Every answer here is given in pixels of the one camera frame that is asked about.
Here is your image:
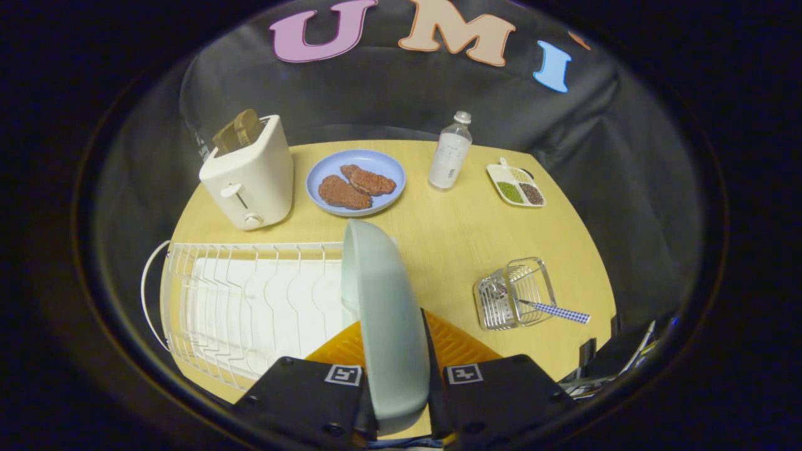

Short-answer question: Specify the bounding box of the black equipment with cables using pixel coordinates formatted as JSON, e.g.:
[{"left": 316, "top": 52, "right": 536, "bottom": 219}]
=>
[{"left": 556, "top": 313, "right": 680, "bottom": 402}]

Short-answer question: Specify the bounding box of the brown meat patty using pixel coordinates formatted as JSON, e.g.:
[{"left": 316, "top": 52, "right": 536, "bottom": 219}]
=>
[
  {"left": 318, "top": 175, "right": 373, "bottom": 210},
  {"left": 340, "top": 164, "right": 397, "bottom": 197}
]

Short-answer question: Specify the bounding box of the white divided spice tray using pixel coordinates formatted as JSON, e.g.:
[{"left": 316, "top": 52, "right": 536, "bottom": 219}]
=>
[{"left": 486, "top": 157, "right": 547, "bottom": 208}]

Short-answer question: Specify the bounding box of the white wire dish rack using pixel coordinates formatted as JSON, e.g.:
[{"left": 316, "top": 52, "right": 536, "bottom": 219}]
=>
[{"left": 140, "top": 240, "right": 352, "bottom": 391}]

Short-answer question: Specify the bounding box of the blue plate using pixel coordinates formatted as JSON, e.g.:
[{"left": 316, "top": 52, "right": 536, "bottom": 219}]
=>
[{"left": 305, "top": 149, "right": 407, "bottom": 218}]

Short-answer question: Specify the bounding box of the clear plastic bottle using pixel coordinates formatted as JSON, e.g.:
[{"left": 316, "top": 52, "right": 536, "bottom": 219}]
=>
[{"left": 428, "top": 111, "right": 473, "bottom": 191}]

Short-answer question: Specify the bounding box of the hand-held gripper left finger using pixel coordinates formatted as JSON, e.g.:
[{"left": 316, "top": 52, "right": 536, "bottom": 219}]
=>
[{"left": 232, "top": 320, "right": 379, "bottom": 447}]

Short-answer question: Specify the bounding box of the spoon with blue checked handle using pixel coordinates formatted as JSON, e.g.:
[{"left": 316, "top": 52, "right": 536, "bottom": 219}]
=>
[{"left": 487, "top": 283, "right": 591, "bottom": 325}]

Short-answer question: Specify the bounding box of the pale green plate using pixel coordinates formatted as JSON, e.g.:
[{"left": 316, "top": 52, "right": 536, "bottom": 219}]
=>
[{"left": 340, "top": 219, "right": 431, "bottom": 436}]

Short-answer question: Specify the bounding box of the brown toast slice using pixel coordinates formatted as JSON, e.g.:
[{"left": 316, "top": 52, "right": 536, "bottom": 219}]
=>
[
  {"left": 234, "top": 108, "right": 263, "bottom": 148},
  {"left": 212, "top": 121, "right": 239, "bottom": 157}
]

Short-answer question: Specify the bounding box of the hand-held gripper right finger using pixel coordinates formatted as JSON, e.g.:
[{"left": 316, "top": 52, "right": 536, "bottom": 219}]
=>
[{"left": 420, "top": 308, "right": 578, "bottom": 448}]

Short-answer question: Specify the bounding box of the metal wire basket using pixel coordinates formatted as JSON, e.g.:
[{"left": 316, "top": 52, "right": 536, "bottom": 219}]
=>
[{"left": 473, "top": 257, "right": 558, "bottom": 331}]

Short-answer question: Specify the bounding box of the white toaster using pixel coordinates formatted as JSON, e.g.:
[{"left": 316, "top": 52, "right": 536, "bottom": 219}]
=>
[{"left": 199, "top": 115, "right": 294, "bottom": 231}]

